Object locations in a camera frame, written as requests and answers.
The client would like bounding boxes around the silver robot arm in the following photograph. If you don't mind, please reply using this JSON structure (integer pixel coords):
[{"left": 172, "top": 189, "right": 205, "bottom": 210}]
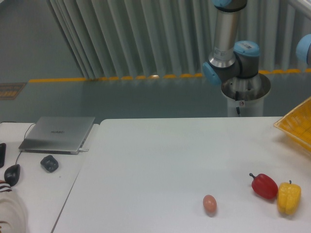
[{"left": 202, "top": 0, "right": 311, "bottom": 85}]

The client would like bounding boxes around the red toy pepper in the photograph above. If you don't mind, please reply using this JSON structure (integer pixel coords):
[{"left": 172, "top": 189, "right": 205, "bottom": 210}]
[{"left": 249, "top": 173, "right": 278, "bottom": 200}]

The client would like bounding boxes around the yellow plastic basket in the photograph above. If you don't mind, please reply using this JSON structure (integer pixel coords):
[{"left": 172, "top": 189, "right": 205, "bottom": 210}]
[{"left": 274, "top": 97, "right": 311, "bottom": 151}]

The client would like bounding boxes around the yellow toy pepper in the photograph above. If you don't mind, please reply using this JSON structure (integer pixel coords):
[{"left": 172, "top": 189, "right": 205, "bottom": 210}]
[{"left": 277, "top": 180, "right": 301, "bottom": 215}]

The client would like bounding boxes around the white pleated curtain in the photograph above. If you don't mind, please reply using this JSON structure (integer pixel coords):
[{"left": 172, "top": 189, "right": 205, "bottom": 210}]
[{"left": 48, "top": 0, "right": 311, "bottom": 80}]

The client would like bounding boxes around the silver Huawei laptop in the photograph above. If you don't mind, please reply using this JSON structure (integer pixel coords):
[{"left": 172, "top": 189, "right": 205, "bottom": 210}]
[{"left": 19, "top": 116, "right": 95, "bottom": 154}]

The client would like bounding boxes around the brown egg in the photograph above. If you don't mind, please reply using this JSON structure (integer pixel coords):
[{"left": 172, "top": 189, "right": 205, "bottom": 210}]
[{"left": 203, "top": 195, "right": 217, "bottom": 213}]

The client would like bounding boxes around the small black gadget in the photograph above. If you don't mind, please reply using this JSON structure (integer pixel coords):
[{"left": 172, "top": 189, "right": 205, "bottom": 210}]
[{"left": 40, "top": 155, "right": 59, "bottom": 173}]

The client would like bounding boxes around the black computer mouse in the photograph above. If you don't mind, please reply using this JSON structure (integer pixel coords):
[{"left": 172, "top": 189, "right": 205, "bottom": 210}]
[{"left": 4, "top": 164, "right": 21, "bottom": 187}]

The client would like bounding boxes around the black keyboard edge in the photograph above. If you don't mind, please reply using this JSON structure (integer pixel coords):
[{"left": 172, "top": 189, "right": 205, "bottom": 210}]
[{"left": 0, "top": 143, "right": 6, "bottom": 168}]

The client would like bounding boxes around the white cloth sleeve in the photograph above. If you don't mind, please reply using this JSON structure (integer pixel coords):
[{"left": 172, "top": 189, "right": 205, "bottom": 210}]
[{"left": 0, "top": 180, "right": 26, "bottom": 233}]

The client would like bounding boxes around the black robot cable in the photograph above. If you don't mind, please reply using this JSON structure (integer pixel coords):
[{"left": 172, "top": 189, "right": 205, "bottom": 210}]
[{"left": 234, "top": 91, "right": 241, "bottom": 117}]

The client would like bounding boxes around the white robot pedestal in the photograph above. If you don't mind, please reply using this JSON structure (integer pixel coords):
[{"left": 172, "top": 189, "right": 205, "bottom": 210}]
[{"left": 221, "top": 73, "right": 271, "bottom": 117}]

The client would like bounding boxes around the black mouse cable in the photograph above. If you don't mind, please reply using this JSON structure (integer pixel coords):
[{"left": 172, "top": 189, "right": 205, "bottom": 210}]
[{"left": 15, "top": 122, "right": 37, "bottom": 166}]

